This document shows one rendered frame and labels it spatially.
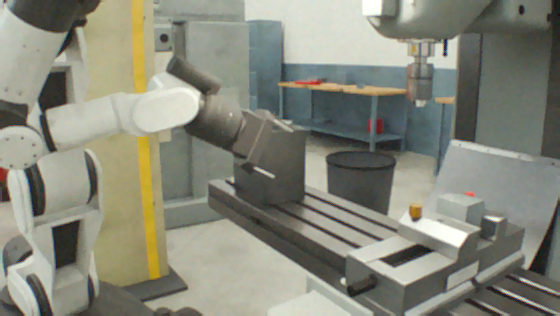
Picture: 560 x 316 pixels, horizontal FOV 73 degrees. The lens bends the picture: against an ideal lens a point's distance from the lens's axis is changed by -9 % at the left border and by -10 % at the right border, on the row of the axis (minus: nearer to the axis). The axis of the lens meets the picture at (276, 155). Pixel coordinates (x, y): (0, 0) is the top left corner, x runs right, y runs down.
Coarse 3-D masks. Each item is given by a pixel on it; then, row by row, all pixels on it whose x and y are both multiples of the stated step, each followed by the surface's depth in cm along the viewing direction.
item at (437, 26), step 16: (400, 0) 62; (416, 0) 60; (432, 0) 59; (448, 0) 59; (464, 0) 61; (480, 0) 63; (400, 16) 63; (416, 16) 61; (432, 16) 61; (448, 16) 61; (464, 16) 63; (384, 32) 68; (400, 32) 65; (416, 32) 64; (432, 32) 63; (448, 32) 65
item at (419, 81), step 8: (408, 72) 71; (416, 72) 70; (424, 72) 70; (432, 72) 70; (408, 80) 72; (416, 80) 70; (424, 80) 70; (432, 80) 71; (408, 88) 72; (416, 88) 71; (424, 88) 70; (408, 96) 72; (416, 96) 71; (424, 96) 70; (432, 96) 72
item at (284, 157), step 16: (272, 128) 104; (272, 144) 103; (288, 144) 105; (304, 144) 107; (272, 160) 104; (288, 160) 106; (304, 160) 108; (240, 176) 118; (256, 176) 108; (288, 176) 107; (304, 176) 109; (256, 192) 109; (272, 192) 105; (288, 192) 108; (304, 192) 110
